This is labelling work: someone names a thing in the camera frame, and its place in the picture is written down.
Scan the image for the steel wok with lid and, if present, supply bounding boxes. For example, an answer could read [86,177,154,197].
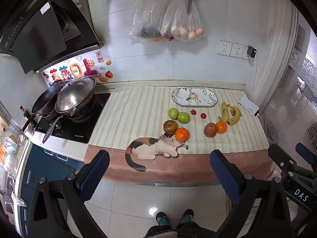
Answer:
[42,77,97,144]

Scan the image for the white wall outlet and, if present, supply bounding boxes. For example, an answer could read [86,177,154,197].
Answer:
[230,43,245,58]
[217,40,233,56]

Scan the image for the small orange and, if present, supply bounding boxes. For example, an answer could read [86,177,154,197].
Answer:
[215,121,228,134]

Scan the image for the white mug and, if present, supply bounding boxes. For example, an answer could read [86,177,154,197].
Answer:
[23,124,35,138]

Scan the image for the person's left shoe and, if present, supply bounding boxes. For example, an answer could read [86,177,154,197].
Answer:
[156,212,170,226]

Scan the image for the person's right shoe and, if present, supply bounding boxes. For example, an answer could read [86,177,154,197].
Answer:
[179,209,194,226]

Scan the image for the black frying pan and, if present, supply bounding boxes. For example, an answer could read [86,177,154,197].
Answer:
[22,83,61,135]

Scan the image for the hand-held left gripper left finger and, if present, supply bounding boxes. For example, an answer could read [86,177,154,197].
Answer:
[27,150,111,238]

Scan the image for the clear plastic bag of onions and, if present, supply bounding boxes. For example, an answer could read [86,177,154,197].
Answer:
[160,0,206,42]

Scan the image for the colourful wall stickers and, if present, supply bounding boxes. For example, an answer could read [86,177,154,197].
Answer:
[43,52,114,84]

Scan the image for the clear plastic bag dark contents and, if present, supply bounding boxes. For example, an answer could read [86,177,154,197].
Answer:
[127,0,174,42]

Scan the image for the yellow banana bunch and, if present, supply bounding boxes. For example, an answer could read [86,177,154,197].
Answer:
[218,102,242,126]

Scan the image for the blue kitchen cabinet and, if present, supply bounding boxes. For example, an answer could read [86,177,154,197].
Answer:
[21,144,86,228]

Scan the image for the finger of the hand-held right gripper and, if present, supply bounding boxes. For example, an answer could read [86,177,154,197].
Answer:
[295,142,317,166]
[268,143,298,176]

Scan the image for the white folded cloth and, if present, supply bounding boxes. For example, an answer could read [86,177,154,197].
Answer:
[238,97,260,116]

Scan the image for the oval patterned ceramic plate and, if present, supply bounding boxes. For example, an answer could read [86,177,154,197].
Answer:
[171,87,218,107]

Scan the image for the person's shoe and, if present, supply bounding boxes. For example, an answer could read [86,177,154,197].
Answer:
[156,212,170,226]
[179,209,194,226]

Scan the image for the dark sauce bottle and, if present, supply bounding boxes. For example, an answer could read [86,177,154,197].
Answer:
[20,105,32,120]

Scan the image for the patterned glass door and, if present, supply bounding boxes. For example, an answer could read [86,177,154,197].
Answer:
[263,25,317,149]

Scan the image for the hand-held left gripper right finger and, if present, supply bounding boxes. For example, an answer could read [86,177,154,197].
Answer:
[210,150,293,238]

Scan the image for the large orange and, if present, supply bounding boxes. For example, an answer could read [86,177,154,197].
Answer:
[175,127,190,141]

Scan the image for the striped cat print mat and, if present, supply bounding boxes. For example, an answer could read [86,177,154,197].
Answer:
[84,85,273,185]

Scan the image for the dark red apple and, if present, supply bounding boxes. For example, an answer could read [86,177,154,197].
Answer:
[163,120,179,135]

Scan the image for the black range hood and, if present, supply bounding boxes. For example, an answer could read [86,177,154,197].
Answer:
[0,0,104,75]

